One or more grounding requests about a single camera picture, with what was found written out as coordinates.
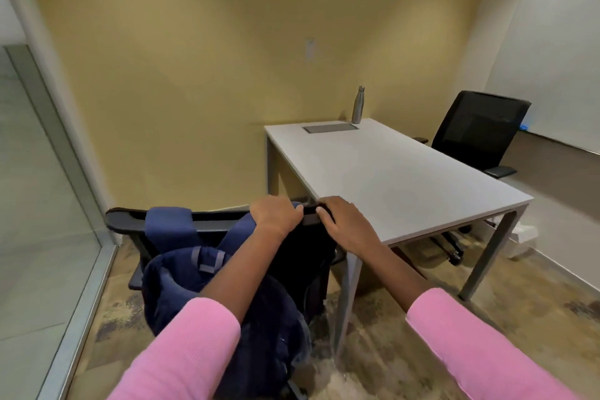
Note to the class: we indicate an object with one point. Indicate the person's left hand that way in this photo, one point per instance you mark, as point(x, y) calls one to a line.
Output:
point(274, 217)

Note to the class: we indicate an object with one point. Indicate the person's right hand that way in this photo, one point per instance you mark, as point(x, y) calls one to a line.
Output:
point(349, 226)

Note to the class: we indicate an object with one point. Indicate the person's right thumb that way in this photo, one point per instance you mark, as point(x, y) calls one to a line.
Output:
point(325, 221)

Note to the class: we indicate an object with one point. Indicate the person's left thumb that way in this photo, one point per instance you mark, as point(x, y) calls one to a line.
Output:
point(296, 213)

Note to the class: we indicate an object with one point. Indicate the navy blue backpack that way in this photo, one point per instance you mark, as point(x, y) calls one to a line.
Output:
point(187, 282)

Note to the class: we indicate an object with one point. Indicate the person's left forearm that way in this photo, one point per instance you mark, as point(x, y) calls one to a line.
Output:
point(206, 320)

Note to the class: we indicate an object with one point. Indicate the person's right forearm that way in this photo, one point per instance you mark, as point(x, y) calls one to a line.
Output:
point(445, 324)

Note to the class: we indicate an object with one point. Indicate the white table with grey legs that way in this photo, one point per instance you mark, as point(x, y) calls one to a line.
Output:
point(398, 170)

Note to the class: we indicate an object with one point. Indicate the grey table power panel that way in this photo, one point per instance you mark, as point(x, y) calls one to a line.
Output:
point(330, 128)

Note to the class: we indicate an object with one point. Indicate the steel water bottle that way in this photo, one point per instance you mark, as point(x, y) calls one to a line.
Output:
point(358, 106)

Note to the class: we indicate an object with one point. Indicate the black mesh office chair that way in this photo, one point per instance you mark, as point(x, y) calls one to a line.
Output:
point(478, 128)

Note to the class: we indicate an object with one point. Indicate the white floor box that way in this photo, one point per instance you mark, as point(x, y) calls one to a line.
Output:
point(522, 238)

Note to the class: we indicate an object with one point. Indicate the blue whiteboard eraser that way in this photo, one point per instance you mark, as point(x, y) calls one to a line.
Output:
point(525, 126)

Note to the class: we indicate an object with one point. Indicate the beige wall plate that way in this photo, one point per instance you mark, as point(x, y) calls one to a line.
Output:
point(310, 48)

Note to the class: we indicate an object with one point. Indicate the glass partition with metal frame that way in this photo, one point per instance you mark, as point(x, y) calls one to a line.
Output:
point(37, 226)

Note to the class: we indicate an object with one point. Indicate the white wall whiteboard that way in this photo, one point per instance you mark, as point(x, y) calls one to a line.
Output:
point(553, 48)

